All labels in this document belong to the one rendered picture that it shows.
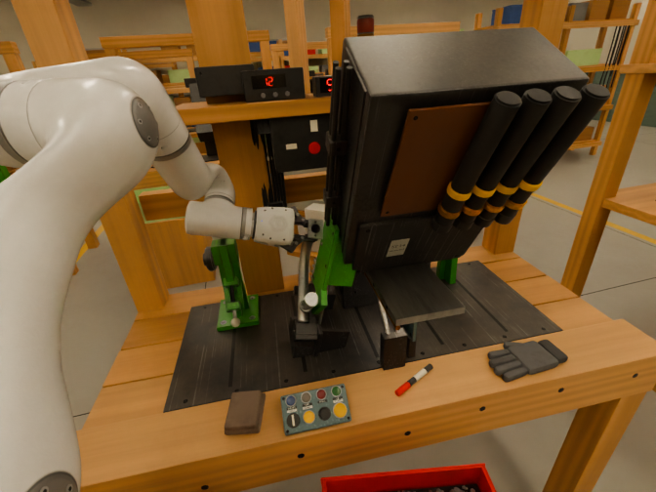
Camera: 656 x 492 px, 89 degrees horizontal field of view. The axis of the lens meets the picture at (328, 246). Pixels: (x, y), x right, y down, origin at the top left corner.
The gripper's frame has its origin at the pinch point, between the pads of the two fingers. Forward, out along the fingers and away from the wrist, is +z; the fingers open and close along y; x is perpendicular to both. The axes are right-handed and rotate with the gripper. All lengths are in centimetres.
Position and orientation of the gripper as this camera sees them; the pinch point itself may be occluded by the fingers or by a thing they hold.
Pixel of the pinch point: (310, 230)
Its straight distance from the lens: 91.4
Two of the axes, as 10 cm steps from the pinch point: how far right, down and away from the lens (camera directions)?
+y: 0.1, -9.5, 3.1
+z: 9.6, 1.0, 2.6
